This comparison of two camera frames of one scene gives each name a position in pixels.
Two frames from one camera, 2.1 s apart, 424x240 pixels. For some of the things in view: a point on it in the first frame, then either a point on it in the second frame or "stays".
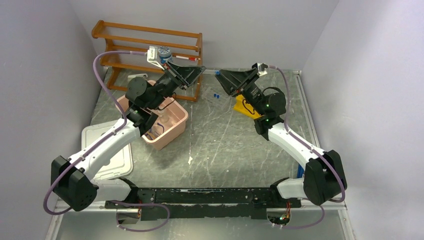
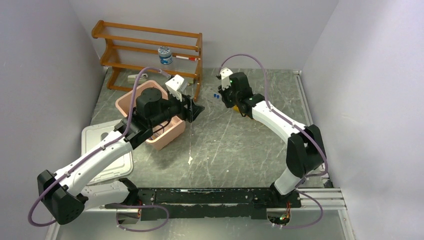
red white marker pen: (189, 58) stays
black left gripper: (189, 74) -> (192, 111)
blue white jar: (164, 53) stays
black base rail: (191, 203) stays
